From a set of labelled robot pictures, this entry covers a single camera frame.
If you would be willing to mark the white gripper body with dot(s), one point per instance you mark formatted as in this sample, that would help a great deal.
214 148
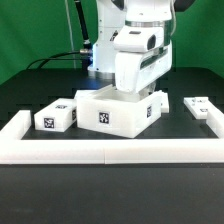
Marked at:
142 57

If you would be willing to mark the white cabinet body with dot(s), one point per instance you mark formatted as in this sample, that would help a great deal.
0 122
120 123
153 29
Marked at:
118 113

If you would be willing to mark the white cabinet door panel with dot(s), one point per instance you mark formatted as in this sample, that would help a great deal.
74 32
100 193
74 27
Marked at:
198 106

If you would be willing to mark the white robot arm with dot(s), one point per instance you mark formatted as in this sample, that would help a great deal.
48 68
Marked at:
113 15

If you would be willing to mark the white cabinet top box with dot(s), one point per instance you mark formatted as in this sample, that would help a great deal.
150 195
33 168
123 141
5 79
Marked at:
57 116

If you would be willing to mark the white base tag plate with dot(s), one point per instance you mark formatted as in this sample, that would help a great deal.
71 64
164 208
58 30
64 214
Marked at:
89 93

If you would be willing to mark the green backdrop curtain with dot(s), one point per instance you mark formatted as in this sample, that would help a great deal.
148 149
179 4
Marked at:
34 29

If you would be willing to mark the white U-shaped fence frame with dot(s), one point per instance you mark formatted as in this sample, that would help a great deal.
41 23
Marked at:
14 149

